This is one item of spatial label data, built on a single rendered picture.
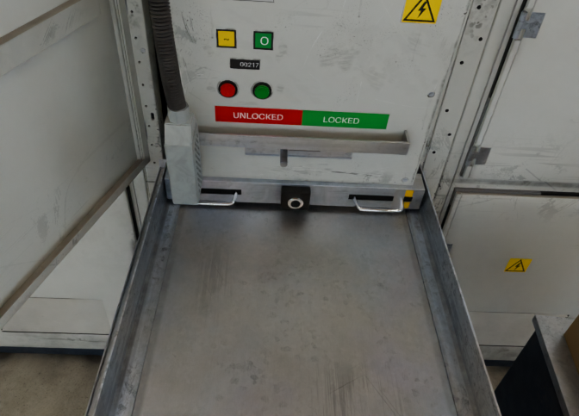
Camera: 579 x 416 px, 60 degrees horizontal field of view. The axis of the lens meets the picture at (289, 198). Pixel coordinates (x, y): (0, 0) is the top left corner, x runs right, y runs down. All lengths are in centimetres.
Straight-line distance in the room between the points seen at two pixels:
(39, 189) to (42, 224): 7
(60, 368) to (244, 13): 139
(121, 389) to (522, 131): 93
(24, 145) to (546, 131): 101
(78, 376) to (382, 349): 120
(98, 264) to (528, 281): 119
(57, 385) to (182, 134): 119
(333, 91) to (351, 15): 14
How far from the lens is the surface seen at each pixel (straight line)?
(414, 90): 94
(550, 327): 114
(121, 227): 134
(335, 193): 106
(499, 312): 168
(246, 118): 95
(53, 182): 98
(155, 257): 100
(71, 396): 184
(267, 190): 105
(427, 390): 88
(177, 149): 87
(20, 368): 195
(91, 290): 157
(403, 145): 96
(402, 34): 88
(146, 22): 105
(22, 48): 84
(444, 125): 116
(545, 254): 152
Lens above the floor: 156
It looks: 42 degrees down
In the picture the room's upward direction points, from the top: 5 degrees clockwise
